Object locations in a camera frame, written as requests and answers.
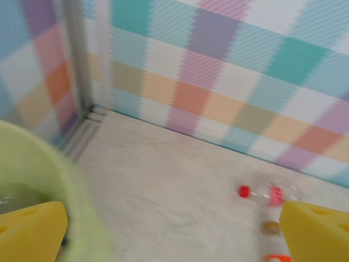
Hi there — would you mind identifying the brown bottle cap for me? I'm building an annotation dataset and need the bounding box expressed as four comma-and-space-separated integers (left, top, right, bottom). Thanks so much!
262, 221, 281, 235

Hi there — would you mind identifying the clear bottle red cap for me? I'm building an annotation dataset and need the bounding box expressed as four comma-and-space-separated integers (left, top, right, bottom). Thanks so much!
238, 181, 300, 208

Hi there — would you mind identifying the aluminium frame post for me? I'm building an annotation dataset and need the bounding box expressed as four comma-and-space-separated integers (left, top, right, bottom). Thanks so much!
62, 0, 95, 115

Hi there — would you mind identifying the aluminium side rail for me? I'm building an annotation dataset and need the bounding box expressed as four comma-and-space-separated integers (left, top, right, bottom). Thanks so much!
58, 105, 109, 164

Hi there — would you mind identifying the bin with green liner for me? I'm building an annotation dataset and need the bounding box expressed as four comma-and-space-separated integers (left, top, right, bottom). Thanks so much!
0, 119, 110, 262

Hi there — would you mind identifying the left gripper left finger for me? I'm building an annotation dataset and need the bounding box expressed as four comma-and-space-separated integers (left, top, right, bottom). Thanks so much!
0, 201, 68, 262

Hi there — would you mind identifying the orange NFC label bottle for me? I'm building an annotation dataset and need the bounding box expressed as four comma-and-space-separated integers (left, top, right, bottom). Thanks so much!
263, 253, 293, 262

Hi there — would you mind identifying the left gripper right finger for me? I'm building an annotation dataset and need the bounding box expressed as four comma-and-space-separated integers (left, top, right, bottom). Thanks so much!
280, 200, 349, 262

